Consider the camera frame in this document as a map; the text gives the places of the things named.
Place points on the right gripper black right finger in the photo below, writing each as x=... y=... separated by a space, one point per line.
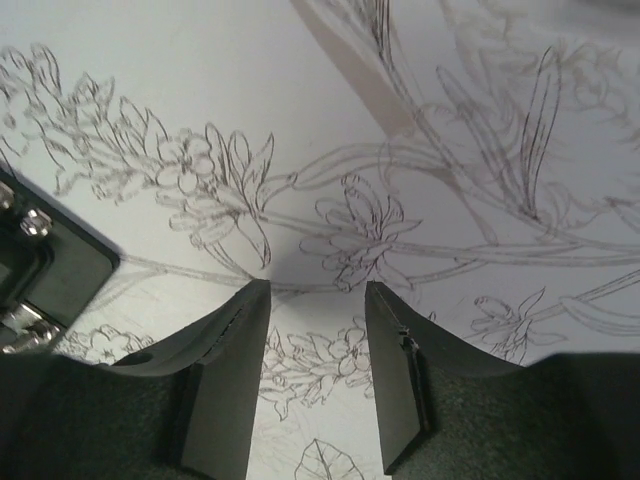
x=448 y=410

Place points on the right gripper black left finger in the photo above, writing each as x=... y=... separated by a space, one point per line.
x=182 y=408

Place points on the black fuse box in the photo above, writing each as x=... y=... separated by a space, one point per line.
x=52 y=267

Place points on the floral patterned mat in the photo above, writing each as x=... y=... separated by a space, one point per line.
x=487 y=175

